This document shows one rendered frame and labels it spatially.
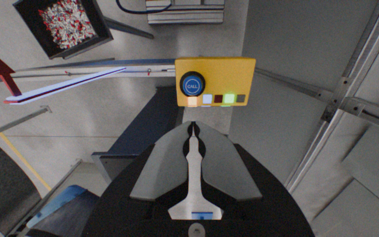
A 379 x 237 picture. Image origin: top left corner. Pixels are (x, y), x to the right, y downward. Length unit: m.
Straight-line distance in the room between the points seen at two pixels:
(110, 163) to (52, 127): 1.95
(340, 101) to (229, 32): 1.04
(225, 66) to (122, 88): 1.39
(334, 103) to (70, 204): 0.80
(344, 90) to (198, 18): 1.05
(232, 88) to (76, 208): 0.48
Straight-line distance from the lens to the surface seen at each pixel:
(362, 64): 0.57
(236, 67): 0.28
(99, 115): 1.88
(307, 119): 0.67
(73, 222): 0.47
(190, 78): 0.26
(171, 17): 1.29
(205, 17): 1.28
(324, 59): 0.65
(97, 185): 2.15
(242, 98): 0.30
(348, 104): 0.57
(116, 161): 0.55
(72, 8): 0.65
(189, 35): 1.34
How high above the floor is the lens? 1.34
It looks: 61 degrees down
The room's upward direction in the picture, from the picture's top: 178 degrees counter-clockwise
